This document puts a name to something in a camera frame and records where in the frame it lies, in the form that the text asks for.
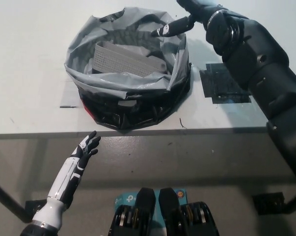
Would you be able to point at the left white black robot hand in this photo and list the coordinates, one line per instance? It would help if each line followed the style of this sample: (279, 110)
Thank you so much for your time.
(69, 177)

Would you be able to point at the small grey perforated basket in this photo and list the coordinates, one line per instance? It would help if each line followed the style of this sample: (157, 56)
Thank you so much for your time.
(123, 61)

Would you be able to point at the bin with grey bag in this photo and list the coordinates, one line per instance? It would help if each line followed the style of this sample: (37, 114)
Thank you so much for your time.
(128, 103)

